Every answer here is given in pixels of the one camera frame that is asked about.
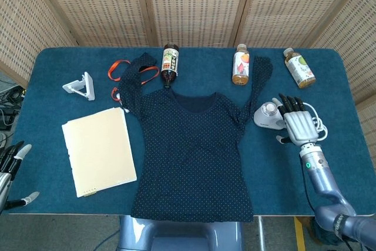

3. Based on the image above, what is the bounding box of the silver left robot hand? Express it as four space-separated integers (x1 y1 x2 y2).
0 140 41 210

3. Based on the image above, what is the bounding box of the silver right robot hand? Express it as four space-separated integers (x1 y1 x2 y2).
276 93 320 147

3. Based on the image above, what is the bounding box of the white charger cable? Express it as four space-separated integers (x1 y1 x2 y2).
302 102 328 142

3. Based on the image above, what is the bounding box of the white garment steamer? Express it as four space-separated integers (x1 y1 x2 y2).
253 100 287 130

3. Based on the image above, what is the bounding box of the navy dotted long-sleeve shirt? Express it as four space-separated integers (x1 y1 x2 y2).
118 52 274 224

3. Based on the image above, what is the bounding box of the teal table cover cloth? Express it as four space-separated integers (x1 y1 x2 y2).
0 46 376 216

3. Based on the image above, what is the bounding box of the green label tea bottle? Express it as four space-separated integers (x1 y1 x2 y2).
283 48 317 89

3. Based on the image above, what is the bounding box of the orange label tea bottle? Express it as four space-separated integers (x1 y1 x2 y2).
231 43 250 85

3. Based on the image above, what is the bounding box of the cream loose-leaf binder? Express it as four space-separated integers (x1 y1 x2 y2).
61 107 137 198

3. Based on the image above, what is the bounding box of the yellow floor tape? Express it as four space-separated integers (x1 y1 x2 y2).
294 217 306 251

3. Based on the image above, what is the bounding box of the white table leg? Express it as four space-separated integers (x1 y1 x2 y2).
257 215 265 251

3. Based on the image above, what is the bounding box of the white folding phone stand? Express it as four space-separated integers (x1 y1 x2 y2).
62 71 96 101

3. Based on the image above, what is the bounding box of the dark brown drink bottle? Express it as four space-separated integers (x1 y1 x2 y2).
160 43 180 89

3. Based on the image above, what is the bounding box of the blue-grey robot torso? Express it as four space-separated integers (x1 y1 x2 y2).
117 215 244 251

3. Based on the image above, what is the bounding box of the woven wicker folding screen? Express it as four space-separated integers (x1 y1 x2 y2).
0 0 376 160

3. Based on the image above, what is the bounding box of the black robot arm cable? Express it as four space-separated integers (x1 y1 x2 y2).
303 185 315 214

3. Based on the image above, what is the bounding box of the floor cable bundle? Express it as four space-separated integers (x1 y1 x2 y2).
0 85 26 130

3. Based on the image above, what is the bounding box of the orange lanyard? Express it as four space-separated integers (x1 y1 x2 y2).
108 60 159 101

